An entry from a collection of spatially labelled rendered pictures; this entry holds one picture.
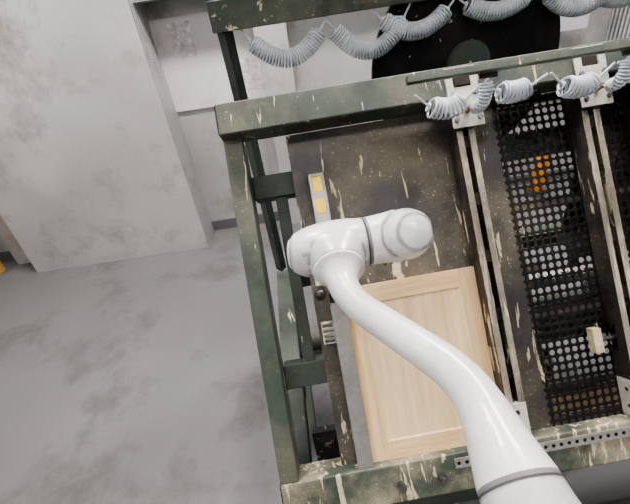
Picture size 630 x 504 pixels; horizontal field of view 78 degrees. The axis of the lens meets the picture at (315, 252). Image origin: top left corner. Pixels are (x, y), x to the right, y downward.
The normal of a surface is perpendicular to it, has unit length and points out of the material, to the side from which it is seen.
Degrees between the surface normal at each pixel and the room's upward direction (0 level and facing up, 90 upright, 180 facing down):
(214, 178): 90
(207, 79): 90
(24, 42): 90
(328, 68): 90
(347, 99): 56
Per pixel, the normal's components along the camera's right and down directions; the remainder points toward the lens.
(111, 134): 0.07, 0.54
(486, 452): -0.80, -0.51
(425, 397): 0.02, -0.04
